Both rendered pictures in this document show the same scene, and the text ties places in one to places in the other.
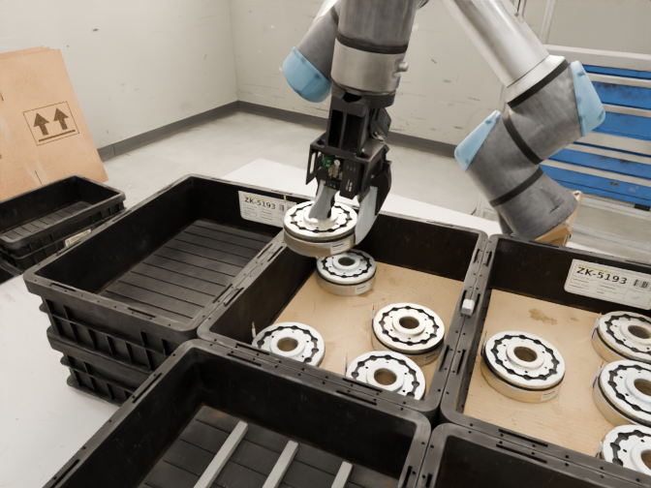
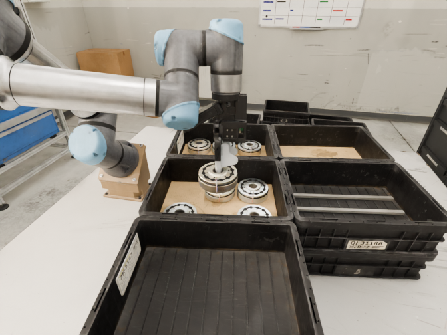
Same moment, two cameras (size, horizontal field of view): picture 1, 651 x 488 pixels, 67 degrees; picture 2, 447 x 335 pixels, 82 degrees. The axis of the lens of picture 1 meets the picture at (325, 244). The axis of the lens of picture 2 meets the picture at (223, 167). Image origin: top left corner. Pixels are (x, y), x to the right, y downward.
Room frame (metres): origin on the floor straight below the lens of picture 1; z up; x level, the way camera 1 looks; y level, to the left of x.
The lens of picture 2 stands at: (0.77, 0.53, 1.38)
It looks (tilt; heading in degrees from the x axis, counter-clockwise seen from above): 33 degrees down; 249
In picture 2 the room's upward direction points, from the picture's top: straight up
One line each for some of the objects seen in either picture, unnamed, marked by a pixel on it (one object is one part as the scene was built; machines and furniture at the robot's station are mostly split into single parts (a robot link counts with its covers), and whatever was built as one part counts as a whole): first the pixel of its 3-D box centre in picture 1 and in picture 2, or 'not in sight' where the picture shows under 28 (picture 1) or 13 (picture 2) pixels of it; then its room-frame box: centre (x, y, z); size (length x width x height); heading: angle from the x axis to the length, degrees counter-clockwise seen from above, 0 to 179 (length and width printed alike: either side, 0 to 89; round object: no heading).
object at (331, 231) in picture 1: (321, 219); (217, 172); (0.59, 0.01, 1.01); 0.10 x 0.10 x 0.01
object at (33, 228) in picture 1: (66, 259); not in sight; (1.44, 0.92, 0.37); 0.40 x 0.30 x 0.45; 146
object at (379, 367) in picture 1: (385, 378); (253, 186); (0.43, -0.08, 0.86); 0.05 x 0.05 x 0.01
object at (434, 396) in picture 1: (362, 282); (218, 185); (0.57, -0.05, 0.92); 0.40 x 0.30 x 0.02; 156
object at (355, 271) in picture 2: not in sight; (340, 227); (0.20, 0.11, 0.76); 0.40 x 0.30 x 0.12; 156
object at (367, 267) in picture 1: (346, 264); (179, 214); (0.69, -0.04, 0.86); 0.10 x 0.10 x 0.01
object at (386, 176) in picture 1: (371, 182); not in sight; (0.56, -0.06, 1.08); 0.05 x 0.02 x 0.09; 67
